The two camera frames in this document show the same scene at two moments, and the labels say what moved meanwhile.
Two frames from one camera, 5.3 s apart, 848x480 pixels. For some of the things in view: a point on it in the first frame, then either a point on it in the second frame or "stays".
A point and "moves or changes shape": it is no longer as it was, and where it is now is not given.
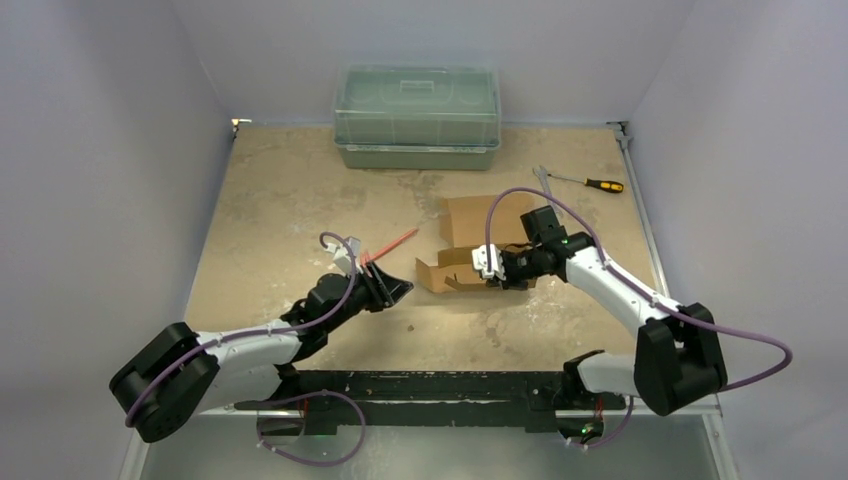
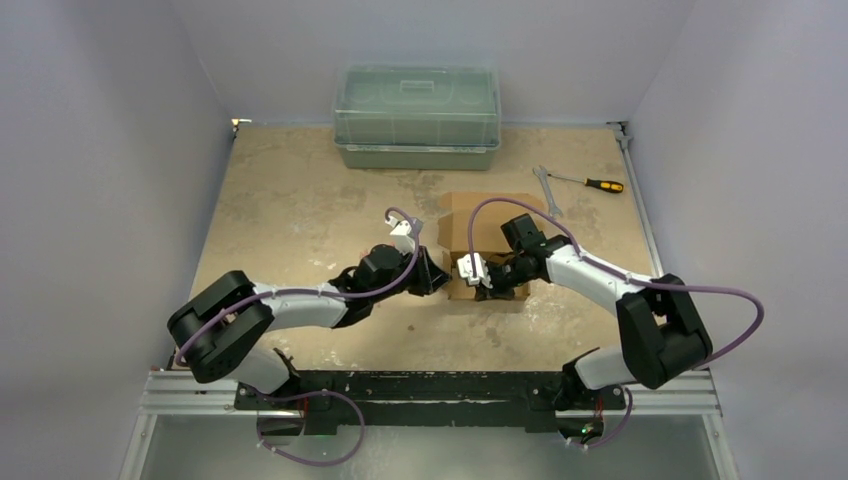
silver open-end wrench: [542, 174] stays
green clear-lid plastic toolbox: [424, 117] stays
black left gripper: [383, 289] -> [429, 277]
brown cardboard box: [465, 228] moves or changes shape
